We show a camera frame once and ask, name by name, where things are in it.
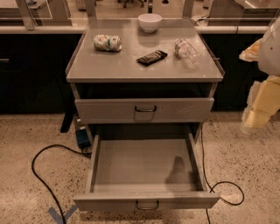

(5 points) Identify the black power cable right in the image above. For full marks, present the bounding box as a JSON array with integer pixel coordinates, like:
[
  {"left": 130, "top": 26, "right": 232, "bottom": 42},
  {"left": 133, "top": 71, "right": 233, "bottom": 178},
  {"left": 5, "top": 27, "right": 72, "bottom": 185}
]
[{"left": 199, "top": 123, "right": 245, "bottom": 224}]

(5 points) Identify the black power cable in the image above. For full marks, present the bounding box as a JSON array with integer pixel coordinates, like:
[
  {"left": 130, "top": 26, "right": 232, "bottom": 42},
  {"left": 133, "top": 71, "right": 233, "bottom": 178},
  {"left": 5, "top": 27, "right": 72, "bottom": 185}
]
[
  {"left": 31, "top": 143, "right": 93, "bottom": 224},
  {"left": 199, "top": 123, "right": 245, "bottom": 224}
]

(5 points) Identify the open lower grey drawer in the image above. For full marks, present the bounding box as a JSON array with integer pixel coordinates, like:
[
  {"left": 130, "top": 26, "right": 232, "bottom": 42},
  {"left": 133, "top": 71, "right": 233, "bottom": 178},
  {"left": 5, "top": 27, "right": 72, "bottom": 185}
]
[{"left": 73, "top": 134, "right": 221, "bottom": 211}]

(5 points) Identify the white bowl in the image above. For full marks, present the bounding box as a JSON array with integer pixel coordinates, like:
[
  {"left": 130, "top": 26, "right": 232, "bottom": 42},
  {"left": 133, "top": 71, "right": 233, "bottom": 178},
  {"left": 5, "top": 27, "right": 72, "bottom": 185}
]
[{"left": 138, "top": 13, "right": 162, "bottom": 32}]

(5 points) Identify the black drawer handle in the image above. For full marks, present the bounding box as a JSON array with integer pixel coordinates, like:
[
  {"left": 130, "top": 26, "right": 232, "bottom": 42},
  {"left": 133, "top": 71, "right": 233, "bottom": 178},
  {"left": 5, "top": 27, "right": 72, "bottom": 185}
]
[
  {"left": 134, "top": 106, "right": 157, "bottom": 113},
  {"left": 135, "top": 200, "right": 159, "bottom": 211}
]

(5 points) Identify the grey drawer cabinet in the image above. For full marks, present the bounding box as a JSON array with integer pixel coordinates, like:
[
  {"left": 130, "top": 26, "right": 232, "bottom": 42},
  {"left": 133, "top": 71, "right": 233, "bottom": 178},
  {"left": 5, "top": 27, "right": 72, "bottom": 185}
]
[{"left": 66, "top": 19, "right": 223, "bottom": 137}]

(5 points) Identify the black lower drawer handle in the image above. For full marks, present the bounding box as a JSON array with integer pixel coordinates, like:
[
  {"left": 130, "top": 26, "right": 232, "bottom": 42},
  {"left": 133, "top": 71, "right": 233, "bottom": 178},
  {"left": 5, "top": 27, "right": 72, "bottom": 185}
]
[{"left": 135, "top": 200, "right": 159, "bottom": 211}]

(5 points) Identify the blue power adapter box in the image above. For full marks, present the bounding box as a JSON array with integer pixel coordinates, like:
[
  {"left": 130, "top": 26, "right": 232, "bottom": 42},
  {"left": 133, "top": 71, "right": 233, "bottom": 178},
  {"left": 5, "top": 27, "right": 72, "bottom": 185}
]
[{"left": 75, "top": 128, "right": 91, "bottom": 151}]

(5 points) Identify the clear plastic bottle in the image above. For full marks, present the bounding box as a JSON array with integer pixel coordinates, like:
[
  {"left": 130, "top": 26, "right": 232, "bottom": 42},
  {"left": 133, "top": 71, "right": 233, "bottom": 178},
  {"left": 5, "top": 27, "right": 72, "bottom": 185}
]
[{"left": 174, "top": 38, "right": 202, "bottom": 70}]

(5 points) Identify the long white counter shelf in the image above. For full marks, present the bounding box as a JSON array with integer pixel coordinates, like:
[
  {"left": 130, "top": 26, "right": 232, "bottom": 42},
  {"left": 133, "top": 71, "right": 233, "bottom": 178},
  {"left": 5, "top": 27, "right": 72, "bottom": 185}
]
[{"left": 0, "top": 26, "right": 269, "bottom": 34}]

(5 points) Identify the blue tape floor mark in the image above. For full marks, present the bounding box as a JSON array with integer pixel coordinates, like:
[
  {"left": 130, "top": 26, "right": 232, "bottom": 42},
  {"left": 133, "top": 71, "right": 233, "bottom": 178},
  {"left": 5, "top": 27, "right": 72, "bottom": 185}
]
[{"left": 48, "top": 205, "right": 77, "bottom": 224}]

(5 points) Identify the black upper drawer handle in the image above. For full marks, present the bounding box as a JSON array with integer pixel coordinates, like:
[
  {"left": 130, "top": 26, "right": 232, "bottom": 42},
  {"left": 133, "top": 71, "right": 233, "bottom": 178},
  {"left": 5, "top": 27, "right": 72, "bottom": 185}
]
[{"left": 134, "top": 106, "right": 157, "bottom": 113}]

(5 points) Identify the closed upper grey drawer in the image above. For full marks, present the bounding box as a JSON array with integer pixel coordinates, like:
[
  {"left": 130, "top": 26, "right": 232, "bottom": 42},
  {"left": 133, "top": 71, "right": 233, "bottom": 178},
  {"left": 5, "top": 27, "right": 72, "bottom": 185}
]
[{"left": 75, "top": 98, "right": 214, "bottom": 123}]

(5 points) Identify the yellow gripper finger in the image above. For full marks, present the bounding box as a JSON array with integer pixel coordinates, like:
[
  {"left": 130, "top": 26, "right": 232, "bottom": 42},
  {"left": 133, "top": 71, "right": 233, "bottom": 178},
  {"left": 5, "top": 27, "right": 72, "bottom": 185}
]
[
  {"left": 241, "top": 75, "right": 280, "bottom": 135},
  {"left": 239, "top": 38, "right": 262, "bottom": 62}
]

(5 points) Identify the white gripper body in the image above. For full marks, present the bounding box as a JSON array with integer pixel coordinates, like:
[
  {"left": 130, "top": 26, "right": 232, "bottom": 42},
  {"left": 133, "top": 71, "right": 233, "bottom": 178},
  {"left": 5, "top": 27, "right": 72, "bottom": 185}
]
[{"left": 258, "top": 17, "right": 280, "bottom": 76}]

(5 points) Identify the black power cable left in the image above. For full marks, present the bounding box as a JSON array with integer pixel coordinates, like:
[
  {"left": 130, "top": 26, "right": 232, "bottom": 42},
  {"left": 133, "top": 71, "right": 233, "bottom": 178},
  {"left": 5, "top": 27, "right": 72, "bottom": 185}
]
[{"left": 31, "top": 143, "right": 93, "bottom": 224}]

